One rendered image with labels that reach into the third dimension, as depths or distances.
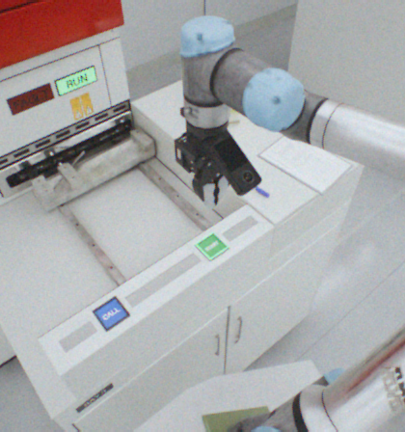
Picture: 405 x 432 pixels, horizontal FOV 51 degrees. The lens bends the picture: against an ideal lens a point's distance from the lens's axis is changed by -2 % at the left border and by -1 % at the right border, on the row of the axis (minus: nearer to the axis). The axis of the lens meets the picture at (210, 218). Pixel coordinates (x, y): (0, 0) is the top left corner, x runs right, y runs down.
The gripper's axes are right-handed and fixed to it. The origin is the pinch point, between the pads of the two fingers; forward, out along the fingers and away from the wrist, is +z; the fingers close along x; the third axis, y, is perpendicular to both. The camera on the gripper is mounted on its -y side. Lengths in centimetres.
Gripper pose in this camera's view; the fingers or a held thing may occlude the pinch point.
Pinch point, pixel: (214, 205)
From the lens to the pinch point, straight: 83.5
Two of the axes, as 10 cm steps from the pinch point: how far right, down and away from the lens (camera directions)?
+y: -6.4, -5.9, 5.0
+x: -7.7, 4.9, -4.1
